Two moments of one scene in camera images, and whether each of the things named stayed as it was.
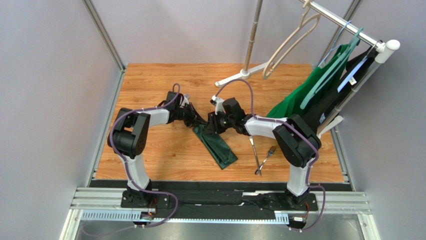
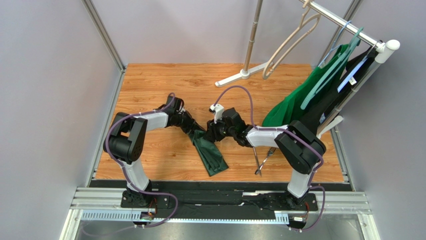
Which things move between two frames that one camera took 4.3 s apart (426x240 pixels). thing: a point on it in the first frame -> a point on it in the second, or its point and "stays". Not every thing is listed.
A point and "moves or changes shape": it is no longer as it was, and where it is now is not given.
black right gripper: [211, 123] -> [212, 131]
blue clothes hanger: [333, 48] stays
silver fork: [269, 152] stays
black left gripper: [194, 118] -> [192, 125]
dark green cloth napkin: [222, 154] moves or changes shape
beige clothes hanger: [304, 16] stays
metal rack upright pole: [253, 35] stays
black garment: [316, 114] stays
